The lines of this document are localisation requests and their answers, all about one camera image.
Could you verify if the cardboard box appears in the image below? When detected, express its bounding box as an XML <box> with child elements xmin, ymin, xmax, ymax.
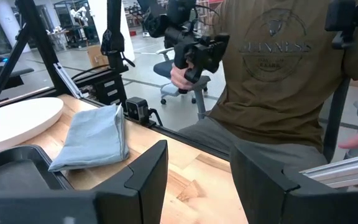
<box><xmin>86</xmin><ymin>45</ymin><xmax>109</xmax><ymax>68</ymax></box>

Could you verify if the black right leader arm handle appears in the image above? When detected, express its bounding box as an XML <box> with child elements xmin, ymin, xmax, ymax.
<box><xmin>137</xmin><ymin>0</ymin><xmax>231</xmax><ymax>94</ymax></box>

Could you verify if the silver aluminium bracket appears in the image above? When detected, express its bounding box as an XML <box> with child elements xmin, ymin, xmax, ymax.
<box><xmin>53</xmin><ymin>62</ymin><xmax>83</xmax><ymax>99</ymax></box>
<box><xmin>300</xmin><ymin>152</ymin><xmax>358</xmax><ymax>189</ymax></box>

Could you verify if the black aluminium rig frame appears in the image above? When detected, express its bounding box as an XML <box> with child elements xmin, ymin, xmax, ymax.
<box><xmin>0</xmin><ymin>0</ymin><xmax>352</xmax><ymax>163</ymax></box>

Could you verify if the person's right hand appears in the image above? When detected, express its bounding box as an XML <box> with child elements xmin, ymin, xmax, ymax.
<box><xmin>170</xmin><ymin>60</ymin><xmax>198</xmax><ymax>91</ymax></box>

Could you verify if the grey office chair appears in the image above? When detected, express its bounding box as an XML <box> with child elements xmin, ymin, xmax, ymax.
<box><xmin>153</xmin><ymin>46</ymin><xmax>211</xmax><ymax>121</ymax></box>

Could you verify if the black box with white labels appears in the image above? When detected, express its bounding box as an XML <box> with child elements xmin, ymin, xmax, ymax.
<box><xmin>99</xmin><ymin>76</ymin><xmax>129</xmax><ymax>105</ymax></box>

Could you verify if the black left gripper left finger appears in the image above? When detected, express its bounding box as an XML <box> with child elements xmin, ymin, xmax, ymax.
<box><xmin>94</xmin><ymin>139</ymin><xmax>169</xmax><ymax>224</ymax></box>

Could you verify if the white round plate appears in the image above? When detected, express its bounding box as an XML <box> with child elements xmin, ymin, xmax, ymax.
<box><xmin>0</xmin><ymin>97</ymin><xmax>64</xmax><ymax>156</ymax></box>

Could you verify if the black plastic tray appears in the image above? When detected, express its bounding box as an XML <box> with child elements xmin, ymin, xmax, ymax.
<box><xmin>0</xmin><ymin>144</ymin><xmax>74</xmax><ymax>192</ymax></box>

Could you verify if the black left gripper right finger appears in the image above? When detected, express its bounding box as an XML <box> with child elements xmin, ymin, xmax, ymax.
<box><xmin>230</xmin><ymin>143</ymin><xmax>300</xmax><ymax>224</ymax></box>

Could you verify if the black leader arm handle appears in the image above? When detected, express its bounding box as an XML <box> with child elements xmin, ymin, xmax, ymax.
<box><xmin>137</xmin><ymin>0</ymin><xmax>231</xmax><ymax>94</ymax></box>
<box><xmin>324</xmin><ymin>0</ymin><xmax>358</xmax><ymax>50</ymax></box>

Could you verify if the black left leader arm handle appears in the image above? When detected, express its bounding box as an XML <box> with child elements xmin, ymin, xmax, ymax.
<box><xmin>324</xmin><ymin>0</ymin><xmax>358</xmax><ymax>50</ymax></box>

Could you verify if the dark grey side desk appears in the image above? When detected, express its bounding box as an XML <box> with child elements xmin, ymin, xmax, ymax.
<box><xmin>0</xmin><ymin>54</ymin><xmax>35</xmax><ymax>97</ymax></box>

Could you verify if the person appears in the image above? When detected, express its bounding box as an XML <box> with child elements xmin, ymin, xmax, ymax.
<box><xmin>170</xmin><ymin>0</ymin><xmax>358</xmax><ymax>170</ymax></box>

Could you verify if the grey cloth napkin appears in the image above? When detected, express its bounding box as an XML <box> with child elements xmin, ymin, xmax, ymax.
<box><xmin>48</xmin><ymin>104</ymin><xmax>130</xmax><ymax>172</ymax></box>

